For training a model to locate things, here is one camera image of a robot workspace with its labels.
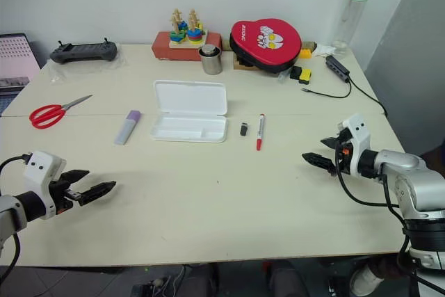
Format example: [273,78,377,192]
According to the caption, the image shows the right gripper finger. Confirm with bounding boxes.
[301,152,337,177]
[320,135,341,149]

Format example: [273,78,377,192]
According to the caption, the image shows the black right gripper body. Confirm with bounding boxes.
[333,128,355,175]

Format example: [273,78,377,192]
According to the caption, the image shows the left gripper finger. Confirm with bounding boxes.
[60,169,90,187]
[78,181,117,207]

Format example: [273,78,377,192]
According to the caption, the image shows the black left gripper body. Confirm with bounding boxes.
[48,173,83,215]

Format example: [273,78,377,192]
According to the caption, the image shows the red paddle case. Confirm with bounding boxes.
[228,17,302,74]

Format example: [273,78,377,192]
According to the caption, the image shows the white open pencil case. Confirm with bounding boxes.
[149,79,229,144]

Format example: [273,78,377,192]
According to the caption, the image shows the red marker pen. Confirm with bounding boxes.
[256,113,266,152]

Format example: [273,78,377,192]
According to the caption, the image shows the purple highlighter pen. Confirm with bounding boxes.
[113,109,143,146]

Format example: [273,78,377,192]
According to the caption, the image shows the black usb hub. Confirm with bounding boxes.
[325,55,351,83]

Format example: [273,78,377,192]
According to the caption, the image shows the small clear plastic wrap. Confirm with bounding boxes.
[277,67,293,84]

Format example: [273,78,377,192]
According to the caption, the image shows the crumpled white tissue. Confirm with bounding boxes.
[314,45,335,58]

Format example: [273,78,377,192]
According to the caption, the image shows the clear plastic bag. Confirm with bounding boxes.
[48,45,128,86]

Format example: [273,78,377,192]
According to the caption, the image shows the floor power strip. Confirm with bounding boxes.
[131,275,172,297]

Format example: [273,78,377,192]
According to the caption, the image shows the dark rounded shape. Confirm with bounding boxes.
[270,260,310,297]

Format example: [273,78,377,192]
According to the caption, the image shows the black handheld remote controller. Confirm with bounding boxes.
[49,38,118,65]

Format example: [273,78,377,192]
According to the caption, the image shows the white shoe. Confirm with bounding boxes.
[349,264,383,297]

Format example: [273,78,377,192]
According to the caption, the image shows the clear bottle green lid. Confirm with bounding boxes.
[332,0,375,61]

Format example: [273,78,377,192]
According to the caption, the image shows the laptop computer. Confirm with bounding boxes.
[0,32,42,117]

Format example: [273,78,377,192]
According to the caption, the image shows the steel cylinder cup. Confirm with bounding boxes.
[198,45,223,76]

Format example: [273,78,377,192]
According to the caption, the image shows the red cardboard box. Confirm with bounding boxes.
[151,31,223,62]

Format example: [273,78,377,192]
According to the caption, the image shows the wooden colourful stacking toy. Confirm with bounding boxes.
[168,8,209,49]

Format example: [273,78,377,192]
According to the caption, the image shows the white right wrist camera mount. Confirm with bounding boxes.
[339,113,372,176]

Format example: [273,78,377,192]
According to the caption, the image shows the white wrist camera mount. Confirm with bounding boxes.
[22,152,67,220]
[339,113,372,176]

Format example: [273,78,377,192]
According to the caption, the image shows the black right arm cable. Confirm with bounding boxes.
[335,164,445,293]

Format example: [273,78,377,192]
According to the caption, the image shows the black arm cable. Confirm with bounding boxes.
[335,164,445,293]
[0,154,32,279]

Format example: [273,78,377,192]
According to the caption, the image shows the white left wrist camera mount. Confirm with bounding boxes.
[22,152,67,220]

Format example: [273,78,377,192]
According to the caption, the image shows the short black hub cable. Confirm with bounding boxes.
[301,79,353,99]

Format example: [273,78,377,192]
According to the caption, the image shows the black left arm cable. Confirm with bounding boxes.
[0,154,32,279]

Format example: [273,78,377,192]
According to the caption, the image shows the long black cable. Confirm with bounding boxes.
[347,77,389,117]

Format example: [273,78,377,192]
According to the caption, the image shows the red-handled scissors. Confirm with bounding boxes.
[29,94,94,130]

